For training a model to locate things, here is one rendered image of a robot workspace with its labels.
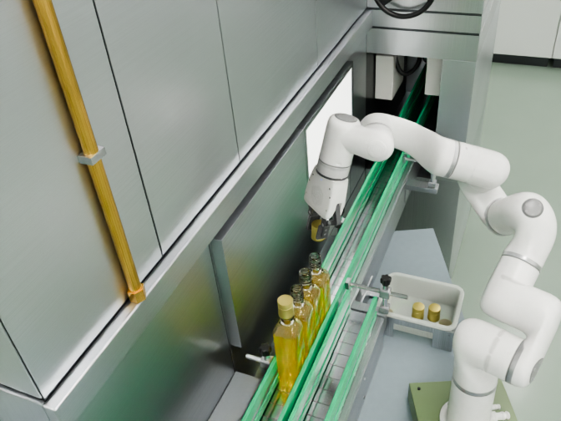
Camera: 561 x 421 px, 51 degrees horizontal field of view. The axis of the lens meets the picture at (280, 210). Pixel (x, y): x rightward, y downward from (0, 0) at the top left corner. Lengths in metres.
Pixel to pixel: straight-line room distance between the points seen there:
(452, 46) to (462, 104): 0.22
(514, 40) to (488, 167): 3.74
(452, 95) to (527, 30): 2.87
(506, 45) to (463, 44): 2.97
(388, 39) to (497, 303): 1.12
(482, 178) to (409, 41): 0.89
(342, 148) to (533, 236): 0.44
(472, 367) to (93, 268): 0.80
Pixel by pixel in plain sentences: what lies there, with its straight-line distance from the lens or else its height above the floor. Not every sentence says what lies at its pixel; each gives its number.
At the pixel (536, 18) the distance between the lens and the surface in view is 4.98.
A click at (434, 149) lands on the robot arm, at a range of 1.33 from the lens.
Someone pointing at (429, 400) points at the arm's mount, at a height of 0.82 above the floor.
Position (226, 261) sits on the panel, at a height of 1.26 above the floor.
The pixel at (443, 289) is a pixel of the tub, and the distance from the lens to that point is 1.81.
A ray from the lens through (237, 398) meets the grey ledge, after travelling 1.50.
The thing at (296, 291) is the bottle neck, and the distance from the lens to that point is 1.37.
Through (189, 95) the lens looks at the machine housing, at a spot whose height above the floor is 1.63.
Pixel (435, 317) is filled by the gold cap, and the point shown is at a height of 0.79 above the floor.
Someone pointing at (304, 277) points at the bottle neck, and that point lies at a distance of 1.38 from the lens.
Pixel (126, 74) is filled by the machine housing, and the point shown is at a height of 1.74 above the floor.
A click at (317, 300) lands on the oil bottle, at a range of 1.44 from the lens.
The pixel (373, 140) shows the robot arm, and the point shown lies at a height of 1.44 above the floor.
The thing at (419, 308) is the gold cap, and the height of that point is 0.81.
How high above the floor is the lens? 2.10
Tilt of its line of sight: 38 degrees down
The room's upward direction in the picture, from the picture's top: 6 degrees counter-clockwise
